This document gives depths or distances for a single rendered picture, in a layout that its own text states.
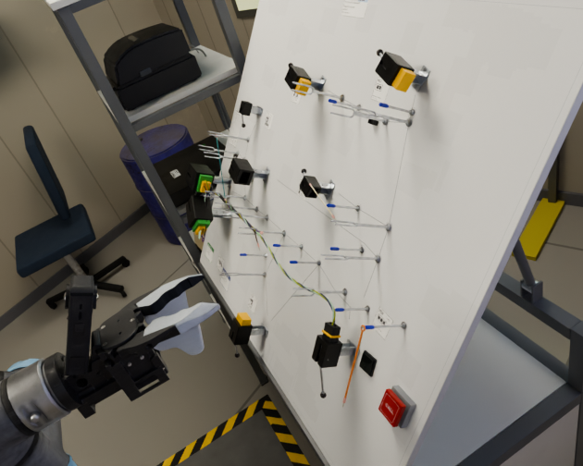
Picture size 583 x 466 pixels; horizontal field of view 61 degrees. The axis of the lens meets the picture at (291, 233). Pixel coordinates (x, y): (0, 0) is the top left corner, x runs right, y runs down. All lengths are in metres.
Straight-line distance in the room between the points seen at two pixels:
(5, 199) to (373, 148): 3.14
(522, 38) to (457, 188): 0.26
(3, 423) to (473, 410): 1.04
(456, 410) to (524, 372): 0.20
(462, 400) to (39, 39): 3.47
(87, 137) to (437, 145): 3.39
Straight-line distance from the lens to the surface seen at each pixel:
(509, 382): 1.41
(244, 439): 2.46
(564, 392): 1.41
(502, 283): 1.36
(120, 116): 1.75
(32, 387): 0.66
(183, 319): 0.60
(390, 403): 1.01
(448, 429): 1.35
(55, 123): 4.00
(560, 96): 0.84
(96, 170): 4.15
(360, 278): 1.10
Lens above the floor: 1.96
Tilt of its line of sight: 35 degrees down
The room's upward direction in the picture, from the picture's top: 21 degrees counter-clockwise
